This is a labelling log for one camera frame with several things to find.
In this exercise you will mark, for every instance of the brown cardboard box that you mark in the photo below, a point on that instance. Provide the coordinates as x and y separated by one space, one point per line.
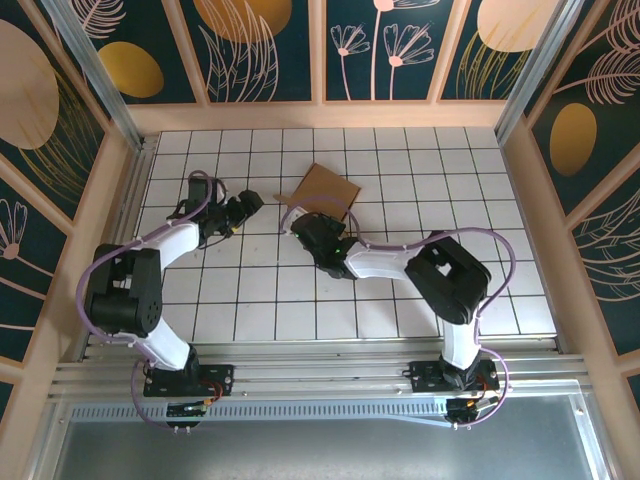
325 185

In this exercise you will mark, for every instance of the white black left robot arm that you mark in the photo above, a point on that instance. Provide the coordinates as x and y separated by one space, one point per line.
130 295

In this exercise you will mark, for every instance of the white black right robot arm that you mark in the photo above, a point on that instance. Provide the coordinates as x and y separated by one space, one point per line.
450 280

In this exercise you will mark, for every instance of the small controller circuit board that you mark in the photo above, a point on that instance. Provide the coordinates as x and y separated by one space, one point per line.
465 406
185 410

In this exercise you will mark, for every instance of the grey sheet metal tray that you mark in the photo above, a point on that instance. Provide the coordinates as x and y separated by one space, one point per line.
320 450

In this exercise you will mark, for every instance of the aluminium table side rail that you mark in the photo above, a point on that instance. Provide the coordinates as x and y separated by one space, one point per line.
127 200

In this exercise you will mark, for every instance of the aluminium mounting rail frame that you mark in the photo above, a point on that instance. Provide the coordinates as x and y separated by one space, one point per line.
310 370

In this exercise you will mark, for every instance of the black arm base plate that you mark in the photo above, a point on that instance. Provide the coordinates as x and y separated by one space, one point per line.
220 380
425 377

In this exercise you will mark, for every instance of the aluminium corner post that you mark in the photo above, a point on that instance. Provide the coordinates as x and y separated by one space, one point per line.
100 85
530 75

